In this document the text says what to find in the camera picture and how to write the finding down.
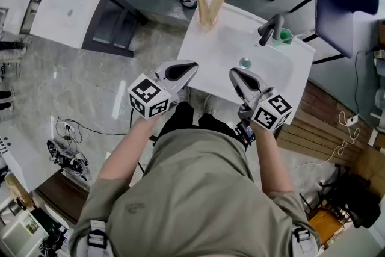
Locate black cable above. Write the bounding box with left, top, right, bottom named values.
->
left=354, top=49, right=375, bottom=115

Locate white basin black vanity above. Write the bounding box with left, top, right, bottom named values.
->
left=29, top=0, right=148, bottom=58

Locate person's left forearm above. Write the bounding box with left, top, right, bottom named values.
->
left=97, top=116, right=165, bottom=187

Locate wooden slat platform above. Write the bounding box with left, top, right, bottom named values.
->
left=276, top=81, right=374, bottom=166

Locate grey shoulder strap with buckle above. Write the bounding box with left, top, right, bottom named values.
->
left=86, top=219, right=109, bottom=257
left=291, top=225, right=312, bottom=253

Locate black screen device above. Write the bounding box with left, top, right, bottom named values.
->
left=234, top=120, right=256, bottom=151

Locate person's right shoe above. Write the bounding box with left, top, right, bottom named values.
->
left=203, top=94, right=218, bottom=116

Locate short wooden stick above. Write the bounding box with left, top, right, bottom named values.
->
left=193, top=0, right=212, bottom=25

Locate person's right forearm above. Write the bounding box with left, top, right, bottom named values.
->
left=249, top=128, right=294, bottom=193

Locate white basin wooden vanity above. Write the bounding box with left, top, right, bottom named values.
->
left=176, top=2, right=316, bottom=126

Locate dark brown cabinet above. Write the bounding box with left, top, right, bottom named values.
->
left=35, top=173, right=91, bottom=225

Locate white desk unit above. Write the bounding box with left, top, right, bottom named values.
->
left=0, top=122, right=63, bottom=193

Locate person's shoe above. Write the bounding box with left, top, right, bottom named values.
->
left=203, top=94, right=218, bottom=116
left=176, top=86, right=191, bottom=105

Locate green plastic cup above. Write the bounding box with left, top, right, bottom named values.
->
left=272, top=28, right=294, bottom=49

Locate black gear pile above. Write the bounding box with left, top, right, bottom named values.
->
left=46, top=140, right=91, bottom=181

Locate person's olive shirt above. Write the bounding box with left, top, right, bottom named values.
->
left=69, top=129, right=321, bottom=257

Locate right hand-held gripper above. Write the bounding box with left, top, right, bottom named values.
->
left=228, top=67, right=293, bottom=132

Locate white charger with cable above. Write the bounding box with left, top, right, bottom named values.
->
left=294, top=111, right=360, bottom=168

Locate clear glass cup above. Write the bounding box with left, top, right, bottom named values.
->
left=194, top=7, right=221, bottom=33

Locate dark metal faucet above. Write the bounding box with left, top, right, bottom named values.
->
left=257, top=14, right=285, bottom=46

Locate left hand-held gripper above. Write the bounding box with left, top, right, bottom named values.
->
left=128, top=58, right=200, bottom=120

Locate black office chair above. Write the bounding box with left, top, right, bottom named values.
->
left=318, top=165, right=381, bottom=229

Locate person's left shoe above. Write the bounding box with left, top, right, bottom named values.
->
left=176, top=86, right=191, bottom=105

